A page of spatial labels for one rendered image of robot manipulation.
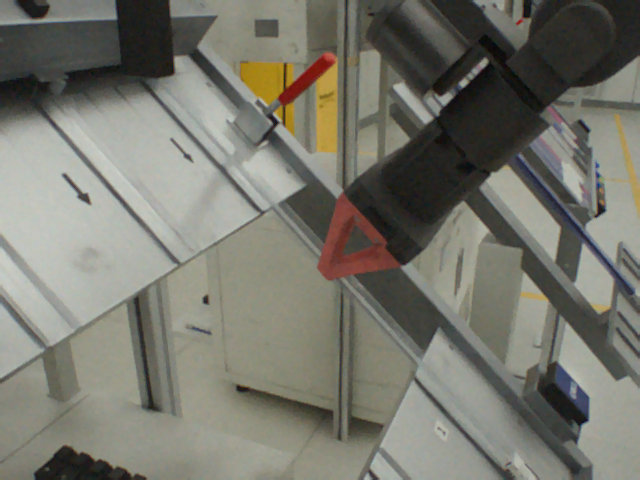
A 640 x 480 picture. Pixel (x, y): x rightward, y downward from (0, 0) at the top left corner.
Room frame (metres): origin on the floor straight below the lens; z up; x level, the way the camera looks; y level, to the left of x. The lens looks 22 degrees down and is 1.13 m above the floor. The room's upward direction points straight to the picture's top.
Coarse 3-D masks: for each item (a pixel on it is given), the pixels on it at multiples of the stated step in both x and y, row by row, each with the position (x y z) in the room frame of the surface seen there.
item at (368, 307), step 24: (168, 96) 0.48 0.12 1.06; (192, 120) 0.47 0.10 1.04; (216, 144) 0.46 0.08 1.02; (240, 168) 0.46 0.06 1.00; (264, 192) 0.45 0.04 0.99; (288, 216) 0.44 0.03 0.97; (312, 240) 0.43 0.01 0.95; (360, 288) 0.42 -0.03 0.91; (360, 312) 0.41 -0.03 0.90; (384, 312) 0.42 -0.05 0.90; (384, 336) 0.40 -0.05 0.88; (408, 360) 0.40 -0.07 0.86; (432, 384) 0.39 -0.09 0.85; (456, 408) 0.38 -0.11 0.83; (480, 432) 0.37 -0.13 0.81; (504, 456) 0.36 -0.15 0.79
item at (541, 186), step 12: (516, 156) 0.74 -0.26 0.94; (528, 168) 0.74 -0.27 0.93; (540, 180) 0.73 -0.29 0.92; (540, 192) 0.73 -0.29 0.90; (552, 192) 0.73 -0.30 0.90; (552, 204) 0.72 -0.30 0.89; (564, 216) 0.71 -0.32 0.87; (576, 228) 0.70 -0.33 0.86; (588, 240) 0.70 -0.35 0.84; (600, 252) 0.69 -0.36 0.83; (612, 264) 0.68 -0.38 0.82; (612, 276) 0.68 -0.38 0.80; (624, 276) 0.68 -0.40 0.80; (624, 288) 0.67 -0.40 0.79
